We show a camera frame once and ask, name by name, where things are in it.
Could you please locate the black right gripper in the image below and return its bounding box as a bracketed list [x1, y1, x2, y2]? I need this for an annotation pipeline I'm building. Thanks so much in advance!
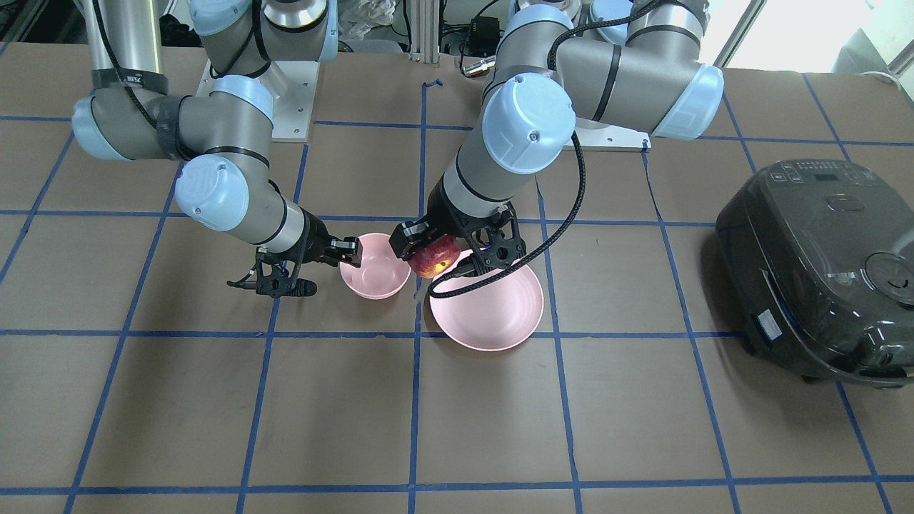
[226, 210, 363, 298]

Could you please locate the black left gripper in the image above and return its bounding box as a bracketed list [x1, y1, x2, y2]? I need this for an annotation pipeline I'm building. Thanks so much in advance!
[389, 191, 528, 280]

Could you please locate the red apple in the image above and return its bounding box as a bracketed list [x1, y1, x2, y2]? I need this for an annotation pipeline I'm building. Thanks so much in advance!
[408, 236, 461, 279]

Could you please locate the pink bowl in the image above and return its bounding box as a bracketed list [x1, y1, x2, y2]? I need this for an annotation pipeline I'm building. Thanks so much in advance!
[339, 232, 413, 300]

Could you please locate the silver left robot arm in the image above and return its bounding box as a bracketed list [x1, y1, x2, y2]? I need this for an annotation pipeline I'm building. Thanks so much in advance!
[391, 1, 724, 271]

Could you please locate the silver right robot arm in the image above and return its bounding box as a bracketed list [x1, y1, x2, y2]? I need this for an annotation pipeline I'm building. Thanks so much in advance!
[71, 1, 362, 298]

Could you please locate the pink plate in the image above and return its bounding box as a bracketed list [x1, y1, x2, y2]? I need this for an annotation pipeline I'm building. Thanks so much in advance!
[430, 266, 544, 351]

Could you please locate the silver metal cylinder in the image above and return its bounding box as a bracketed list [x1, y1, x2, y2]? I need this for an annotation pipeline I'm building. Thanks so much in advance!
[460, 56, 496, 79]

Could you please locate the black power adapter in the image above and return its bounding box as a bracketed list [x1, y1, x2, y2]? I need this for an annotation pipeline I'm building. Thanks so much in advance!
[466, 16, 501, 48]

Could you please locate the dark grey rice cooker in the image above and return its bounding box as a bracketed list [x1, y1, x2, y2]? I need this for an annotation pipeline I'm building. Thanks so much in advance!
[715, 158, 913, 388]

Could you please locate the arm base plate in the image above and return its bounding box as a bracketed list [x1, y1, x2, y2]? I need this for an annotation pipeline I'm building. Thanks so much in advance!
[180, 61, 320, 151]
[575, 118, 652, 152]

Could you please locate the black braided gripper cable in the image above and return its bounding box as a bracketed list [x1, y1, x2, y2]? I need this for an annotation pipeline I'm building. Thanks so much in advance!
[428, 0, 665, 299]

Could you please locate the aluminium frame post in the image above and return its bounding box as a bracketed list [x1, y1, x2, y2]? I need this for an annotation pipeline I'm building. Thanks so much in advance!
[404, 0, 441, 67]

